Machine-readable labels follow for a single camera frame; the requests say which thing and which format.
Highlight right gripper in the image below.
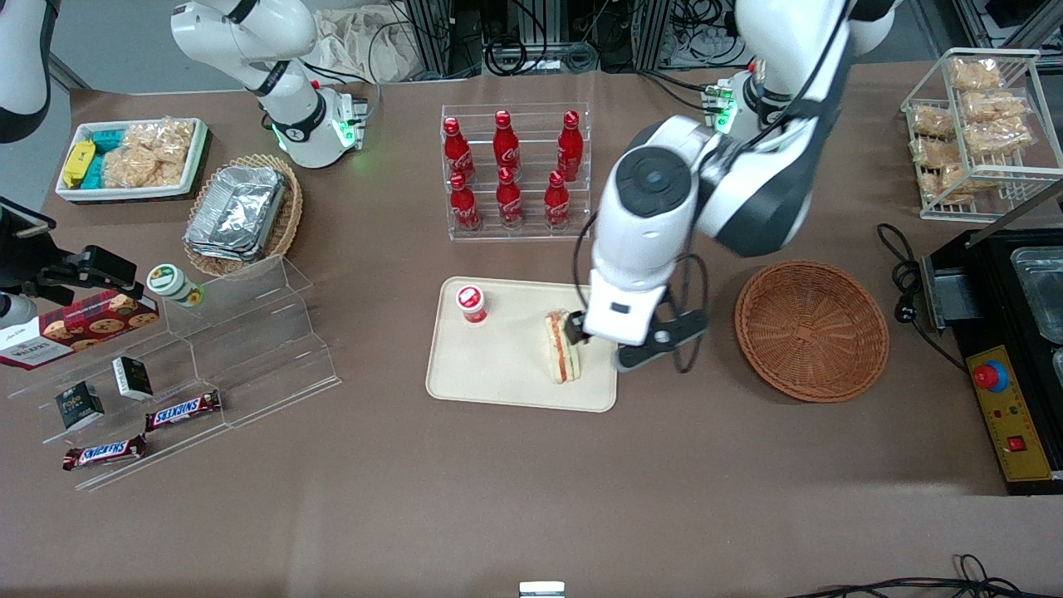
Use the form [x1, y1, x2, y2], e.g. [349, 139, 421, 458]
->
[0, 241, 139, 306]

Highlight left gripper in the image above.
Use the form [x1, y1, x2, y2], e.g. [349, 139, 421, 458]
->
[564, 282, 673, 348]

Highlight triangle sandwich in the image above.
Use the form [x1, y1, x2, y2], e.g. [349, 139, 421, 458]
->
[544, 310, 582, 385]

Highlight beige plastic tray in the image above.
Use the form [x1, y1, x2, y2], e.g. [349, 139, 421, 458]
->
[425, 277, 621, 414]

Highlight oval light wicker basket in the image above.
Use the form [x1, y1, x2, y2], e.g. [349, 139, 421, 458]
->
[183, 153, 304, 278]

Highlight round brown wicker basket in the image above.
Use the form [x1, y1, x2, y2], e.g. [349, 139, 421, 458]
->
[734, 260, 890, 404]

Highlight green lid jar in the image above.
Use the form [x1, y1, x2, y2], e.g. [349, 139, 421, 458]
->
[146, 263, 206, 308]

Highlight red walkers cookie box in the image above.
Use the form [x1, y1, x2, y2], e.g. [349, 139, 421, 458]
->
[0, 291, 160, 370]

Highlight white rectangular bin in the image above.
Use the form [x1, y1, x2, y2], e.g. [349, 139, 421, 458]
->
[55, 117, 209, 203]

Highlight red lid cup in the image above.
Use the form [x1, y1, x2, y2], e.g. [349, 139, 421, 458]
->
[454, 284, 488, 326]

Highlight yellow snack packet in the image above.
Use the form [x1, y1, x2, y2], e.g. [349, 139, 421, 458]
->
[62, 140, 98, 189]

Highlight small black box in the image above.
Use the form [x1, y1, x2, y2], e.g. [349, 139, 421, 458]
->
[111, 356, 155, 402]
[55, 381, 106, 431]

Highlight clear bag of crackers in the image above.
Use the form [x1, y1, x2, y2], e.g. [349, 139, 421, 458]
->
[101, 119, 198, 189]

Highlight red cola bottle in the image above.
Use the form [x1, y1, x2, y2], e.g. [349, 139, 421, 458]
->
[443, 117, 476, 185]
[496, 167, 526, 229]
[544, 170, 571, 230]
[557, 110, 585, 182]
[449, 173, 483, 232]
[493, 110, 522, 175]

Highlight stacked foil containers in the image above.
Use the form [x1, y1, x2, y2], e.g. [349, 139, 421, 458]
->
[184, 164, 289, 262]

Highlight snickers chocolate bar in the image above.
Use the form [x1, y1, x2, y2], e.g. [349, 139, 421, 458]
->
[145, 390, 223, 433]
[62, 434, 148, 472]

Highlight clear acrylic stepped shelf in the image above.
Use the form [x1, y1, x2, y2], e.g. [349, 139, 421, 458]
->
[8, 255, 342, 493]

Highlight clear acrylic bottle rack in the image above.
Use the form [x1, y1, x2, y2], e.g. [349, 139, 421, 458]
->
[440, 102, 592, 243]

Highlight beige cloth bag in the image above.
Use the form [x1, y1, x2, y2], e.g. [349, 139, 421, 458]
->
[311, 7, 426, 84]

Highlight bagged fried snack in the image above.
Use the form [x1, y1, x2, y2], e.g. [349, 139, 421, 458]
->
[910, 104, 958, 140]
[963, 116, 1036, 156]
[959, 89, 1031, 125]
[947, 56, 1004, 92]
[920, 163, 999, 205]
[910, 135, 964, 170]

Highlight black appliance with yellow panel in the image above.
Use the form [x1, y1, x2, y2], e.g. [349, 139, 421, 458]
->
[920, 224, 1063, 497]

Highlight grey metal bar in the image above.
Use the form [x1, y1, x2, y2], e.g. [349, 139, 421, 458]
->
[966, 178, 1063, 250]

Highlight silver metal pan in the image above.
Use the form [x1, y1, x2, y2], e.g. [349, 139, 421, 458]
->
[1010, 246, 1063, 345]

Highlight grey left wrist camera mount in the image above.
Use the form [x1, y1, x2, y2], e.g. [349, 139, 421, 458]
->
[613, 309, 709, 372]

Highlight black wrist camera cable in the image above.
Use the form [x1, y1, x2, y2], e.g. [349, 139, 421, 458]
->
[571, 212, 710, 375]

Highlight black left base cable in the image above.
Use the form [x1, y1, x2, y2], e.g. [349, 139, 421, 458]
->
[638, 69, 717, 114]

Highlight black base cable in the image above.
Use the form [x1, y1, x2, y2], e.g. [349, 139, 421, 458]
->
[638, 69, 717, 114]
[301, 60, 383, 127]

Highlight black cable bundle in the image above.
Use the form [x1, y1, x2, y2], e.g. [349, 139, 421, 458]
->
[478, 0, 600, 77]

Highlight black right base cable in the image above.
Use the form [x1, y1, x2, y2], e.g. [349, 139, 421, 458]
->
[301, 60, 383, 127]

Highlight black power cable with plug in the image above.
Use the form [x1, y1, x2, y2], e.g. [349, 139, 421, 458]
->
[876, 223, 969, 373]

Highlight black floor cables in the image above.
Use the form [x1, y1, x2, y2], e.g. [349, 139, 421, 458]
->
[785, 553, 1063, 598]

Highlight white wire rack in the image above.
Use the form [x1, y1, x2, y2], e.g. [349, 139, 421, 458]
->
[900, 47, 1063, 223]

